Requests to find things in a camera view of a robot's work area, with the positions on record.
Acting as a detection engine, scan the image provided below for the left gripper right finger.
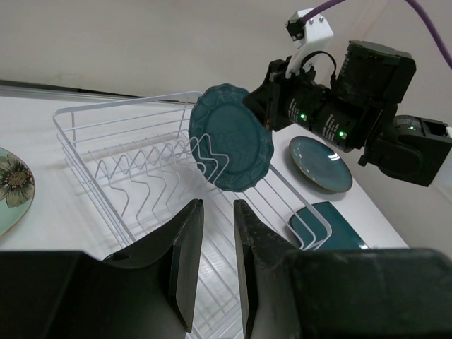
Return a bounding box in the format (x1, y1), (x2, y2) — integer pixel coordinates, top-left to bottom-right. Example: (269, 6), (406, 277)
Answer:
(234, 200), (302, 338)

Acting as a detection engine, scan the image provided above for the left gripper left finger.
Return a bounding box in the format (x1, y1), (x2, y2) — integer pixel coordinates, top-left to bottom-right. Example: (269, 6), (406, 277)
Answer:
(104, 199), (204, 333)

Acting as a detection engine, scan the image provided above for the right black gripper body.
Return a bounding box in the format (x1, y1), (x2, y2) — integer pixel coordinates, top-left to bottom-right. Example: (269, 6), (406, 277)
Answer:
(266, 59), (336, 133)

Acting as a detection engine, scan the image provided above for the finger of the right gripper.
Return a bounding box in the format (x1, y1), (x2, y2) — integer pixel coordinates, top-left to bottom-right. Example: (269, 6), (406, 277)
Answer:
(243, 86), (273, 122)

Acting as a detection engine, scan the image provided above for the smooth teal round plate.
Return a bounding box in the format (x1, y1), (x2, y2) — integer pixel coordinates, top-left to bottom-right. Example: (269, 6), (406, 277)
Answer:
(289, 136), (353, 193)

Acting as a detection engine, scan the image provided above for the scalloped teal round plate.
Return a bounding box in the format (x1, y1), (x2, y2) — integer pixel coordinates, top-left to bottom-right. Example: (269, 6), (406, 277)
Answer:
(188, 83), (274, 192)

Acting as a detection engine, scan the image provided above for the teal square plate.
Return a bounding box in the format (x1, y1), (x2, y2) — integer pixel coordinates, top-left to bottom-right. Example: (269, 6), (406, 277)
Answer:
(289, 201), (369, 251)

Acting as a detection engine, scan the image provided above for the mint floral round plate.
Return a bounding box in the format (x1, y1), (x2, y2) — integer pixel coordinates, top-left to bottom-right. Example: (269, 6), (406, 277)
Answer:
(1, 148), (35, 236)

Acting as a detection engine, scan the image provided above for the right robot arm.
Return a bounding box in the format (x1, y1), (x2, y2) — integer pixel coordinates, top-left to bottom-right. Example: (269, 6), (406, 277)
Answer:
(243, 40), (451, 186)

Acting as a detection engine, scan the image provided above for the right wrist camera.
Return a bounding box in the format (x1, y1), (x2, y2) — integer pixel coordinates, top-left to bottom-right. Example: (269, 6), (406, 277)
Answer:
(285, 8), (334, 79)

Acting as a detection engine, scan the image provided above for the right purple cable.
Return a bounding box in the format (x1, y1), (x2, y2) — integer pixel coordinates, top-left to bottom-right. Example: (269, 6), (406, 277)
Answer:
(307, 0), (452, 70)

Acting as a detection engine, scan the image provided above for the white wire dish rack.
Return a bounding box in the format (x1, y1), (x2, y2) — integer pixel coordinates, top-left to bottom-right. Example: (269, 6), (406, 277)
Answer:
(52, 90), (333, 336)

